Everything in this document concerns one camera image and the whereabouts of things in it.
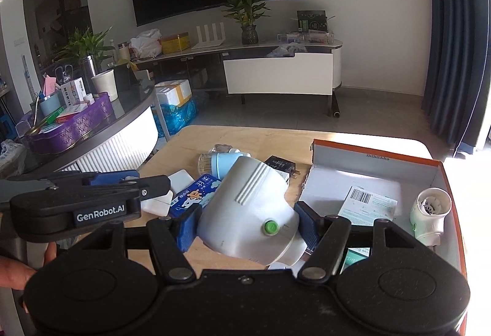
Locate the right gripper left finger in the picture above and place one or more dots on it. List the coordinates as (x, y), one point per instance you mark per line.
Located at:
(186, 228)

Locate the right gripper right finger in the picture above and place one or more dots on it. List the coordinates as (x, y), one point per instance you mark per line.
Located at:
(311, 224)

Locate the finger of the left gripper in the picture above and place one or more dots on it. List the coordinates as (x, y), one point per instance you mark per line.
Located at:
(108, 178)
(151, 187)

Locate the white adapter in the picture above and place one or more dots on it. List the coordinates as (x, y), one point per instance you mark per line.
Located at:
(158, 206)

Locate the teal white carton box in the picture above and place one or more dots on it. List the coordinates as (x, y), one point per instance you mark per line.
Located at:
(362, 207)

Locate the white device green button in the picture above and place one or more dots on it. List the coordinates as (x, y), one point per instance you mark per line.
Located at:
(248, 217)

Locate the white round plug device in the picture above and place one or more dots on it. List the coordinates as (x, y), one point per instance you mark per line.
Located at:
(427, 215)

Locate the person's left hand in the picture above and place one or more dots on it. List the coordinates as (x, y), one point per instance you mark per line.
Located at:
(15, 274)

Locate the white charger block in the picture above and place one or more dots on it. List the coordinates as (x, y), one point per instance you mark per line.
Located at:
(180, 180)

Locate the round dark side table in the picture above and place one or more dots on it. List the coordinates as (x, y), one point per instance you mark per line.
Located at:
(122, 141)

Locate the blue wipes box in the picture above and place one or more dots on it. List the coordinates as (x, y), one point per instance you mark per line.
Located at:
(199, 192)

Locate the orange white cardboard tray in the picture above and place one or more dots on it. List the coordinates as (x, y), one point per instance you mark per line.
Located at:
(364, 184)

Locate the purple storage tray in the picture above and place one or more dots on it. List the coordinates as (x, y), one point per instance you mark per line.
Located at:
(66, 135)

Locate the black power adapter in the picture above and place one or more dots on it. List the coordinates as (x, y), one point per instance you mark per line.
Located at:
(282, 165)

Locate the light blue capped jar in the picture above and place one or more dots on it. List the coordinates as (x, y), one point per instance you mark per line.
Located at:
(219, 160)

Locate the blue plastic bag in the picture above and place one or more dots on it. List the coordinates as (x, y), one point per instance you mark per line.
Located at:
(179, 117)

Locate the cardboard box with tape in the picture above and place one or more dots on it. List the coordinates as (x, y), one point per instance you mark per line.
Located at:
(174, 92)

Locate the white plastic bag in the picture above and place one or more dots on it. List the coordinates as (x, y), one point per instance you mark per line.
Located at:
(147, 44)

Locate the plant in white pot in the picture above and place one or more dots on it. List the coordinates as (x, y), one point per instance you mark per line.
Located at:
(88, 50)

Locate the yellow tin box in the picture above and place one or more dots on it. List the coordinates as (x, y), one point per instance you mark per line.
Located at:
(175, 43)

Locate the white TV console cabinet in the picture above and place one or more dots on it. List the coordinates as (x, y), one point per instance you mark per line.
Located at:
(248, 69)

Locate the white wifi router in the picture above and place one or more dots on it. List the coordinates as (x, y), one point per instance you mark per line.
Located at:
(209, 37)

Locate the dark blue curtain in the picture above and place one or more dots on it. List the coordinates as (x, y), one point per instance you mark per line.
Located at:
(457, 88)

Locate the bamboo plant in vase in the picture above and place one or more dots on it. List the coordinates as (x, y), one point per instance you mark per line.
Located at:
(246, 13)

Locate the black green picture box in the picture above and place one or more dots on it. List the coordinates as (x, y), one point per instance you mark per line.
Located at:
(312, 20)

